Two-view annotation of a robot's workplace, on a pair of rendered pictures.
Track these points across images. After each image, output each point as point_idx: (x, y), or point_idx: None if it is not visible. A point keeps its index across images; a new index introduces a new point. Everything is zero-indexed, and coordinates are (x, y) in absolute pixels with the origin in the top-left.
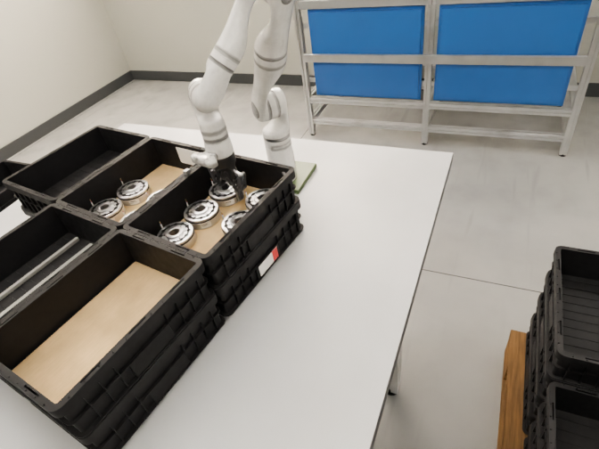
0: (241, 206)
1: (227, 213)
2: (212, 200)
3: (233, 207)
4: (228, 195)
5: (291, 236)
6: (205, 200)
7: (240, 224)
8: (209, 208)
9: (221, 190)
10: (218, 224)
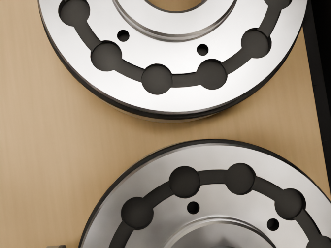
0: (36, 229)
1: (63, 125)
2: (179, 105)
3: (74, 196)
4: (110, 228)
5: None
6: (243, 83)
7: None
8: (115, 20)
9: (210, 243)
10: (28, 12)
